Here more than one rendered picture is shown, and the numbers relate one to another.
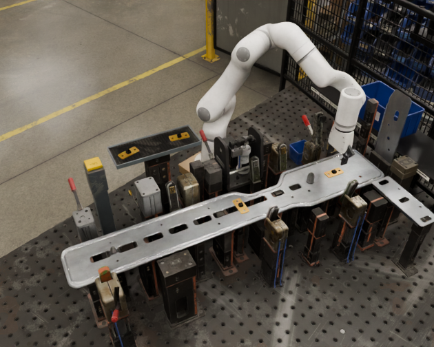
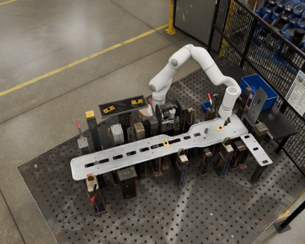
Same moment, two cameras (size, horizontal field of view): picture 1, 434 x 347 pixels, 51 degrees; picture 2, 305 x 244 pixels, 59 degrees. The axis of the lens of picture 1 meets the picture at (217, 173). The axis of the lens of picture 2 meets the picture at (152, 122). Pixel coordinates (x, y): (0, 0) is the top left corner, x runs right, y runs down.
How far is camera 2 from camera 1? 0.37 m
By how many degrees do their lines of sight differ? 9
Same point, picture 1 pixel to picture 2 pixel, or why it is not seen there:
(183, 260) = (130, 172)
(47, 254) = (66, 154)
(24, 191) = (58, 107)
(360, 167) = (236, 126)
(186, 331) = (131, 204)
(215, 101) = (159, 82)
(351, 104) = (230, 97)
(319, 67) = (215, 75)
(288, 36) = (199, 56)
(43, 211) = (68, 120)
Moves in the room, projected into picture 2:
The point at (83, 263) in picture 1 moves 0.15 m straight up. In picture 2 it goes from (81, 167) to (76, 155)
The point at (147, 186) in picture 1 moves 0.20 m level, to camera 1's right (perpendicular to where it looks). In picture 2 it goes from (116, 129) to (144, 132)
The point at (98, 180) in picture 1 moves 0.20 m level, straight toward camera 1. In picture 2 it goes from (92, 123) to (94, 143)
